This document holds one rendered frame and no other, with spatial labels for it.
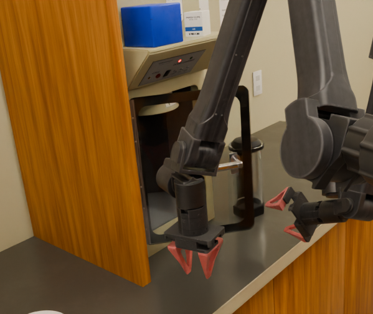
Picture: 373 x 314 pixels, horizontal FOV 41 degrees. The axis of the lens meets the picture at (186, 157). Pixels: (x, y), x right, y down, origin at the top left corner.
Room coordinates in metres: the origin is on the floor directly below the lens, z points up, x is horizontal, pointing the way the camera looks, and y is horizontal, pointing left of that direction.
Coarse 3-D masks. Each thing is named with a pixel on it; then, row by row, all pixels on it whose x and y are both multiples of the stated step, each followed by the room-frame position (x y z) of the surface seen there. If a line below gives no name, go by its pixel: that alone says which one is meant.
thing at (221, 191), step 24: (144, 96) 1.21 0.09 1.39; (168, 96) 1.21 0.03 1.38; (192, 96) 1.22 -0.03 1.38; (240, 96) 1.23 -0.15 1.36; (144, 120) 1.20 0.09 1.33; (168, 120) 1.21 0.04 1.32; (240, 120) 1.23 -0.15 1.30; (144, 144) 1.20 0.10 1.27; (168, 144) 1.21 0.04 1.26; (240, 144) 1.23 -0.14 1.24; (144, 168) 1.20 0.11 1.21; (240, 168) 1.23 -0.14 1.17; (216, 192) 1.22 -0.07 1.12; (240, 192) 1.23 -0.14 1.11; (168, 216) 1.21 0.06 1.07; (216, 216) 1.22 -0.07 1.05; (240, 216) 1.23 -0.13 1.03; (168, 240) 1.21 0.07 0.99
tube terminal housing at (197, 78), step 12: (120, 0) 1.23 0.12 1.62; (132, 0) 1.26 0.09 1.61; (144, 0) 1.29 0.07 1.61; (156, 0) 1.32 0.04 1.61; (192, 0) 1.41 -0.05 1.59; (120, 12) 1.23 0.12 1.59; (120, 24) 1.22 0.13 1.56; (156, 84) 1.29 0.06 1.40; (168, 84) 1.32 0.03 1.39; (180, 84) 1.36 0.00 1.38; (192, 84) 1.40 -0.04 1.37; (132, 96) 1.23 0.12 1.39
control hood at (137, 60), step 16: (128, 48) 1.18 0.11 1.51; (144, 48) 1.16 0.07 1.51; (160, 48) 1.15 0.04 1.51; (176, 48) 1.19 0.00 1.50; (192, 48) 1.25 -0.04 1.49; (208, 48) 1.31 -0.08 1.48; (128, 64) 1.17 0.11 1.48; (144, 64) 1.14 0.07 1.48; (208, 64) 1.39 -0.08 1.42; (128, 80) 1.17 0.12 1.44; (160, 80) 1.26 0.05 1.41
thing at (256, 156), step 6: (252, 156) 1.41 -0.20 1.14; (258, 156) 1.42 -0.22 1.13; (252, 162) 1.41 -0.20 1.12; (258, 162) 1.42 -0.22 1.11; (252, 168) 1.41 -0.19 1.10; (258, 168) 1.42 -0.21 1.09; (258, 174) 1.42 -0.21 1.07; (258, 180) 1.42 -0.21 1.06; (258, 186) 1.42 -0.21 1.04; (258, 192) 1.42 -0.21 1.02; (258, 198) 1.42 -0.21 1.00; (258, 204) 1.42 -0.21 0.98
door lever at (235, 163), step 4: (232, 156) 1.23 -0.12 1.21; (236, 156) 1.23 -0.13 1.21; (232, 160) 1.23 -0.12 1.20; (236, 160) 1.21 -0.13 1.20; (220, 164) 1.18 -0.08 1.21; (224, 164) 1.18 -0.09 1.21; (228, 164) 1.18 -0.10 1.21; (232, 164) 1.18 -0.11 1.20; (236, 164) 1.18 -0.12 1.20; (240, 164) 1.18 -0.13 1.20; (220, 168) 1.18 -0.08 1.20; (224, 168) 1.18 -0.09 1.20; (228, 168) 1.18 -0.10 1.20; (232, 168) 1.18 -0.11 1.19; (236, 168) 1.18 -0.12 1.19
